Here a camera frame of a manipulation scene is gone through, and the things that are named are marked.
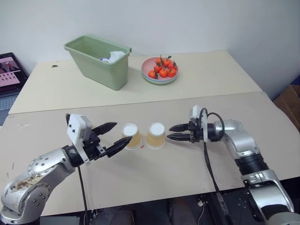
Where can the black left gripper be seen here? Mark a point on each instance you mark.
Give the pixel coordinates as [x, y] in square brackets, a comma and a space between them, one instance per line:
[92, 148]

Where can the grey laptop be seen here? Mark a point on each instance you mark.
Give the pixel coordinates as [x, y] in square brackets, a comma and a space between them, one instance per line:
[9, 75]

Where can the yellow paper cup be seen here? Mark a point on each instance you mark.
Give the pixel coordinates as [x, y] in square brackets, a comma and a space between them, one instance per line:
[134, 140]
[155, 138]

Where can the crumpled white paper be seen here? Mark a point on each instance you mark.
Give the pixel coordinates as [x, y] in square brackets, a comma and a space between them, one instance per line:
[114, 55]

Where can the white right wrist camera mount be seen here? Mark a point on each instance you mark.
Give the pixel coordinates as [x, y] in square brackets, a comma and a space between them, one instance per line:
[195, 112]

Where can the pale green plate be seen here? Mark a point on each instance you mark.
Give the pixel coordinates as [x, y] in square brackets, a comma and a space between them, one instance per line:
[161, 82]

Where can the green plastic bin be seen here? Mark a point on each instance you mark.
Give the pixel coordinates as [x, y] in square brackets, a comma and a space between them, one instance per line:
[103, 70]

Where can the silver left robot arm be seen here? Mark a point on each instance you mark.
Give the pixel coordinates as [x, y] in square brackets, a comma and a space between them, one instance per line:
[35, 178]

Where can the black plate with screws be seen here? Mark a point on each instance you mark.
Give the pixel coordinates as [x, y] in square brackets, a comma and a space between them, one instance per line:
[236, 206]

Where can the brown cardboard box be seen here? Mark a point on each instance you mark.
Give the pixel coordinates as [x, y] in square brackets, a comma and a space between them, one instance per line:
[289, 103]

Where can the blue object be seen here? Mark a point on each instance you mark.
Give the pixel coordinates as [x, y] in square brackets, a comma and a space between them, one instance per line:
[296, 80]

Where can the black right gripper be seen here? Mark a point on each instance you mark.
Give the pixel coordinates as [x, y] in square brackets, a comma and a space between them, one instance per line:
[197, 134]

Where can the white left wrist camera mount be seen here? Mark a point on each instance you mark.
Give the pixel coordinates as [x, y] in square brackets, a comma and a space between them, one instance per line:
[76, 127]

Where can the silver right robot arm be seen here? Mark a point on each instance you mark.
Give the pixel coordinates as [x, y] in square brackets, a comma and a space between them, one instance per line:
[243, 143]

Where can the pink plate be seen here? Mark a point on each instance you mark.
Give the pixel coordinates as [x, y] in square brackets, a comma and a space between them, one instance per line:
[146, 68]

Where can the small white connector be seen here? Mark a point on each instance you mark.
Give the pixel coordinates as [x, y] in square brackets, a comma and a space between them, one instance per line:
[200, 202]

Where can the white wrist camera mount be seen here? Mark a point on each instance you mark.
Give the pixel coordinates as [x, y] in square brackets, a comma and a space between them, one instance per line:
[76, 127]
[195, 112]

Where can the orange mandarin with leaf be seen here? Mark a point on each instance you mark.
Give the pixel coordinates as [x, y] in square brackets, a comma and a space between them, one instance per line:
[173, 65]
[163, 73]
[157, 69]
[159, 62]
[167, 62]
[152, 74]
[172, 72]

